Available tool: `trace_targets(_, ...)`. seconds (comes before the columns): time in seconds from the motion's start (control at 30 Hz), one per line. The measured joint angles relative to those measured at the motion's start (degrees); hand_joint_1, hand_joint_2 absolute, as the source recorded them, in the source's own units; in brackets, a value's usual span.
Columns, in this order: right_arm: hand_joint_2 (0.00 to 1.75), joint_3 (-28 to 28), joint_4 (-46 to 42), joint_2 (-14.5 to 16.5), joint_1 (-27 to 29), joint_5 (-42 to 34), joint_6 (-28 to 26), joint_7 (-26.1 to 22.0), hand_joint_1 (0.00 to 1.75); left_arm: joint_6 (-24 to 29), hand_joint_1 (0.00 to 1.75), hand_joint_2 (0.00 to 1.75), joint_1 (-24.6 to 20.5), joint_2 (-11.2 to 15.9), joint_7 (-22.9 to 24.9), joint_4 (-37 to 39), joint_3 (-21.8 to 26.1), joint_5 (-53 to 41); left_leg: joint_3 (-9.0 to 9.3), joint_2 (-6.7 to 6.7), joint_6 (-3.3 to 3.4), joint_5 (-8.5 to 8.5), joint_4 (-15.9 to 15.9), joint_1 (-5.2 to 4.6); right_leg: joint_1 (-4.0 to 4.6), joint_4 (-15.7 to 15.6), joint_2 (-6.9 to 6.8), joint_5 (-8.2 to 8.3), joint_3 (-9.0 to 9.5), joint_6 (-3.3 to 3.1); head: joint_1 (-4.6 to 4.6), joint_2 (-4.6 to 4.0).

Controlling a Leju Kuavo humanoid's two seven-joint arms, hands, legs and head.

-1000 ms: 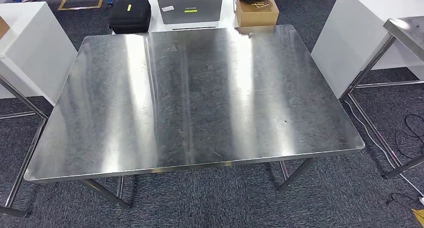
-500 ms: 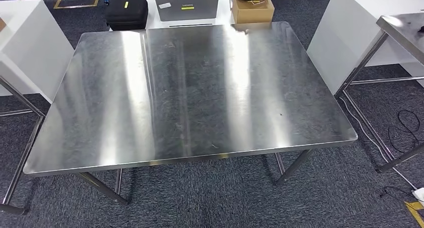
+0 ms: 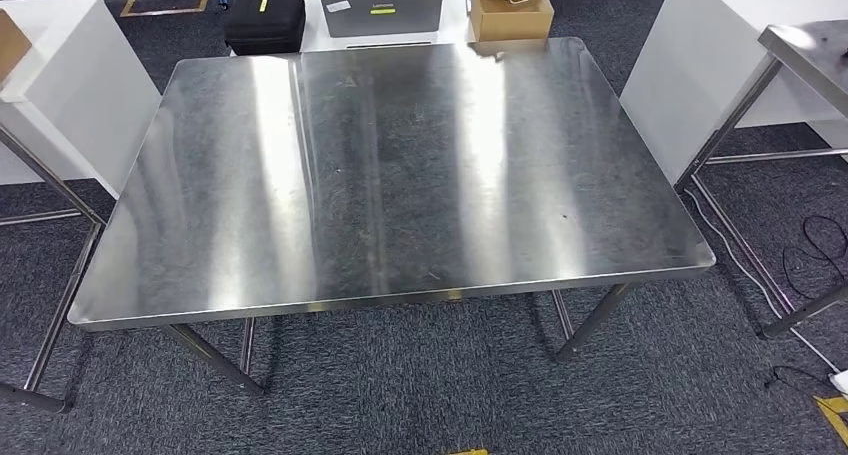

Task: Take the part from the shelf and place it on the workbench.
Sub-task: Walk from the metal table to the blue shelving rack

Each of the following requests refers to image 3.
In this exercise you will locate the black zip case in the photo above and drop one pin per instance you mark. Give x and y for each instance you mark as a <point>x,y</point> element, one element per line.
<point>265,24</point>

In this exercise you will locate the stainless steel workbench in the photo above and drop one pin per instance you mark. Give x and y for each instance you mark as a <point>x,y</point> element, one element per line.
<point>397,174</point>

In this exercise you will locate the stainless steel table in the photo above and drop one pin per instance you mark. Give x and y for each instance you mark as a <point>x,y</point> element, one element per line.
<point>60,306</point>
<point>815,48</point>

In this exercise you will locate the white power strip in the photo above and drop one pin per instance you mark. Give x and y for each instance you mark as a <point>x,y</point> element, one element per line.
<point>841,382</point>

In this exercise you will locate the white cabinet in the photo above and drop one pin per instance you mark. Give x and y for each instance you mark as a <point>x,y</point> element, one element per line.
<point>696,54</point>
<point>86,94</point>

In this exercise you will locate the grey laptop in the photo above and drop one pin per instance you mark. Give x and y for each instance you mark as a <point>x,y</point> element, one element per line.
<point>378,5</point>

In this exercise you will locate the brown cardboard box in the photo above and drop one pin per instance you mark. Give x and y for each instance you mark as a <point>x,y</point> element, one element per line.
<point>510,21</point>
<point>13,44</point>

